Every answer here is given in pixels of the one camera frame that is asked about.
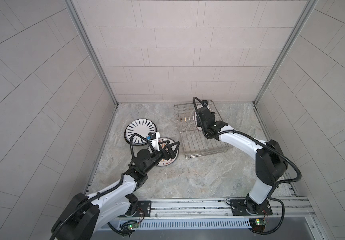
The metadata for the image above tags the white blue leaf plate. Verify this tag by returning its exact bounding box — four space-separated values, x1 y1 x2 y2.
124 119 157 144

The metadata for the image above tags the aluminium corner post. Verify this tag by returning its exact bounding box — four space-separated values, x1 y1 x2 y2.
64 0 118 108
253 0 318 106

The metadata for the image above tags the left green circuit board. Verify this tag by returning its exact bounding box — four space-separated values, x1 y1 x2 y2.
120 221 139 236

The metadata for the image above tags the metal wire dish rack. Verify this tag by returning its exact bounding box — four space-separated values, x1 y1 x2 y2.
174 103 232 159

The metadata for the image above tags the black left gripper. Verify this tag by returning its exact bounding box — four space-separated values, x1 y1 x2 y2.
140 140 179 175

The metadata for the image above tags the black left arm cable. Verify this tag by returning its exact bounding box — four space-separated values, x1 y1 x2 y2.
49 132 161 240

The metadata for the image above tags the green circuit board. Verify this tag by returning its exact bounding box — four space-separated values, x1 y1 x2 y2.
120 221 139 236
249 218 267 233

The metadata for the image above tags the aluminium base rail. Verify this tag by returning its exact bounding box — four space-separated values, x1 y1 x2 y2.
67 196 314 220

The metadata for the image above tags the white slotted vent strip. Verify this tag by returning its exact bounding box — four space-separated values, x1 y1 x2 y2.
133 219 252 230

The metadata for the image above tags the large orange sunburst plate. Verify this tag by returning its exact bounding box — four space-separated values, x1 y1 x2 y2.
157 137 179 167

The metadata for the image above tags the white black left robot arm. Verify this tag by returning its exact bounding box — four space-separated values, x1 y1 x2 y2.
50 140 180 240

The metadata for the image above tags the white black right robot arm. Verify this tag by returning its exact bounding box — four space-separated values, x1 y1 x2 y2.
193 100 289 215

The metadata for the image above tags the aluminium corner post right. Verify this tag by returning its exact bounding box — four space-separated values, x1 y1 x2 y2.
253 0 318 106

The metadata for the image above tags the aluminium corner post left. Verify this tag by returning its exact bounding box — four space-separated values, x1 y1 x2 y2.
64 0 118 108

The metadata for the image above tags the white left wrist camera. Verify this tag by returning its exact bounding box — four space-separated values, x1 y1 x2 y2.
147 132 160 152

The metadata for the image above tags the right green circuit board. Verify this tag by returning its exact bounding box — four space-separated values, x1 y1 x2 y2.
249 218 267 233

